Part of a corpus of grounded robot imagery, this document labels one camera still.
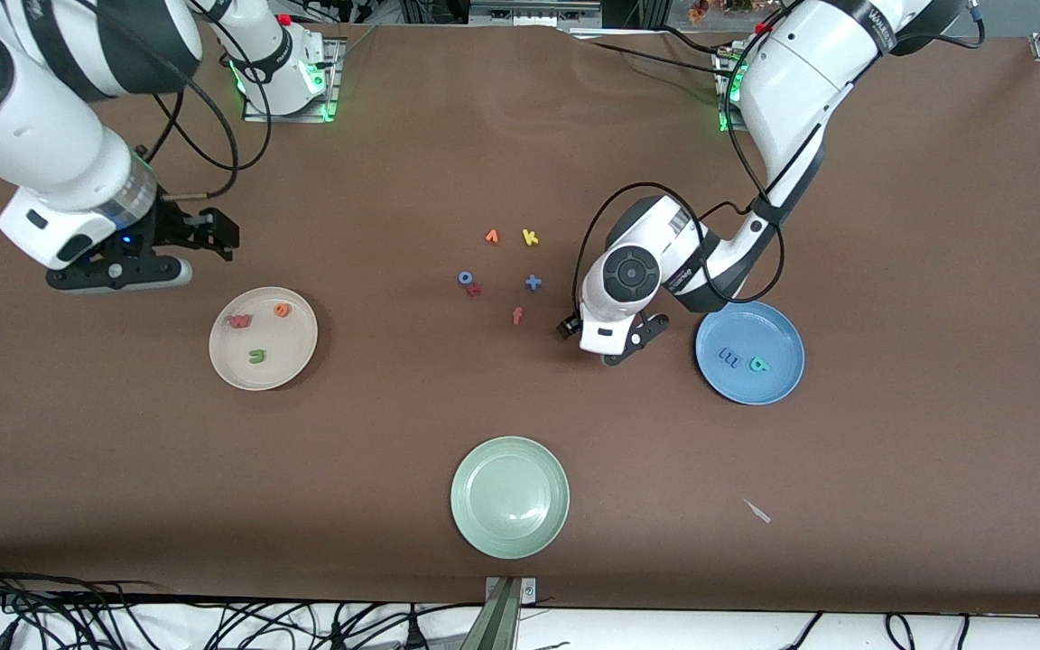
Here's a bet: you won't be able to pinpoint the beige brown plate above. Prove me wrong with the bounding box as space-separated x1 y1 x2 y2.
209 286 319 392

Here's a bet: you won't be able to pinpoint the pale green plate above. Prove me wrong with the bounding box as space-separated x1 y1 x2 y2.
450 436 571 561

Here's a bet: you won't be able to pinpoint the blue plate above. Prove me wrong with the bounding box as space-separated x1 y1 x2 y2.
695 300 806 405

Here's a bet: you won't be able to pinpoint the brown table cover sheet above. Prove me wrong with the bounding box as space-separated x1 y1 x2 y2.
0 14 1040 617

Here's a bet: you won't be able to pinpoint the orange dried flowers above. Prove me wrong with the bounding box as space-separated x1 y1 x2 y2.
688 0 760 24

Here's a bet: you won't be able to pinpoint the black cable with metal connector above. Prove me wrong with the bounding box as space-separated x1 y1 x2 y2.
96 0 242 201

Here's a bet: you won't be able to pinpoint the black right arm cable loop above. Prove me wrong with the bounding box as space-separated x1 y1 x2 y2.
145 0 274 172

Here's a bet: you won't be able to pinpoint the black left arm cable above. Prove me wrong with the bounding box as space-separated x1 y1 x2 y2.
585 117 788 306

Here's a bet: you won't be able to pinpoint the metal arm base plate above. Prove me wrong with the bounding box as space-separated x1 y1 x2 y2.
243 36 346 125
715 50 748 134

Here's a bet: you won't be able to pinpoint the metal camera stand bracket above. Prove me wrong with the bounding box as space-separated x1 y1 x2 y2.
461 576 539 650

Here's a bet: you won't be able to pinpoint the black base power cables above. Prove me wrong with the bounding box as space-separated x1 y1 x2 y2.
574 27 738 82

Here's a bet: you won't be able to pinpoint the grey metal frame rail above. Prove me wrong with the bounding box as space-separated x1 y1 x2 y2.
469 0 602 28

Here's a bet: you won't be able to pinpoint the tangled black cable bundle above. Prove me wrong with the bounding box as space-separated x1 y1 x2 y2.
0 555 485 650

